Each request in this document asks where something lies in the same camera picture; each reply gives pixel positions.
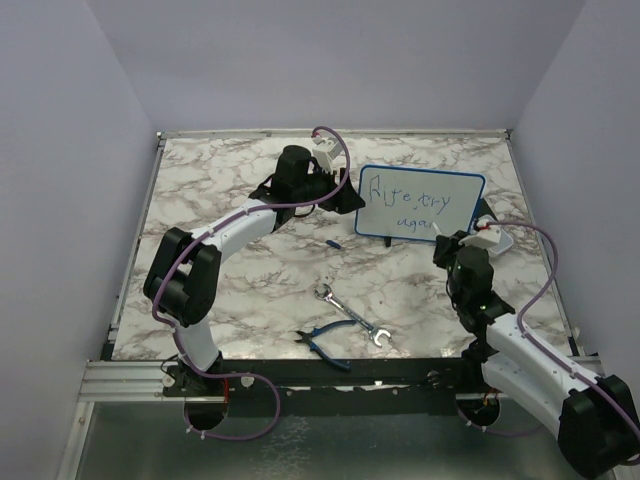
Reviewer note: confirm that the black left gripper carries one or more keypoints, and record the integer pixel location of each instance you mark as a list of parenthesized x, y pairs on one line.
[(344, 200)]

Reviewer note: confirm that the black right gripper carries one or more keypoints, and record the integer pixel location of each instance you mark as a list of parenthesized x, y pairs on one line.
[(447, 245)]

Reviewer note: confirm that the blue marker cap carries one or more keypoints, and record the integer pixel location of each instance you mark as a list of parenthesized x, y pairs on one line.
[(333, 244)]

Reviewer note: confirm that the blue framed whiteboard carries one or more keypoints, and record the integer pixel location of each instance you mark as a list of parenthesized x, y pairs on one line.
[(402, 202)]

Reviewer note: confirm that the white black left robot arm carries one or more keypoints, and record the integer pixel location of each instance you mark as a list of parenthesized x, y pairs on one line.
[(182, 280)]

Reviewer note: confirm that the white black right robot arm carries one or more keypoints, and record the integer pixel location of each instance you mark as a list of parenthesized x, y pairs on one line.
[(592, 417)]

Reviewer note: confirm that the white plastic box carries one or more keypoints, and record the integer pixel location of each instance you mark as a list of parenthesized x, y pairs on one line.
[(505, 243)]

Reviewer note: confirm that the silver combination wrench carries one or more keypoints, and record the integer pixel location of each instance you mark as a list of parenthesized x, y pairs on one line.
[(375, 334)]

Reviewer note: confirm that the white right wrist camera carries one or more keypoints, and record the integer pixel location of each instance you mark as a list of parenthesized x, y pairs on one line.
[(485, 236)]

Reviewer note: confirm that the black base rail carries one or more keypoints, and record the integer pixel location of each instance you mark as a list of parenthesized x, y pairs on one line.
[(260, 388)]

